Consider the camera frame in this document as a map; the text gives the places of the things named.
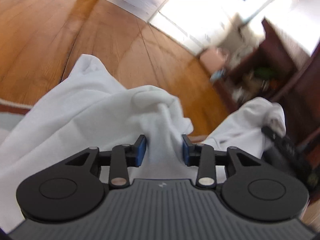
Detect blue spray bottle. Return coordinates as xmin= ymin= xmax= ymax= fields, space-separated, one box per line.
xmin=210 ymin=69 xmax=226 ymax=83

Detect dark wooden desk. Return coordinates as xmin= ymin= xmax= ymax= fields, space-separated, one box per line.
xmin=212 ymin=17 xmax=320 ymax=151

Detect white sweatshirt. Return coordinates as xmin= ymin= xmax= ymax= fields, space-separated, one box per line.
xmin=0 ymin=53 xmax=287 ymax=233

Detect pink handbag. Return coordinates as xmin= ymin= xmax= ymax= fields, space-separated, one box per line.
xmin=200 ymin=47 xmax=229 ymax=74

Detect white drawer cabinet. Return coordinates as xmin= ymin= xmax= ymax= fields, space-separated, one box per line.
xmin=107 ymin=0 xmax=241 ymax=55

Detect striped floor rug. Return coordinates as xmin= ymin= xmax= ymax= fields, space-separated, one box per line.
xmin=0 ymin=99 xmax=33 ymax=131

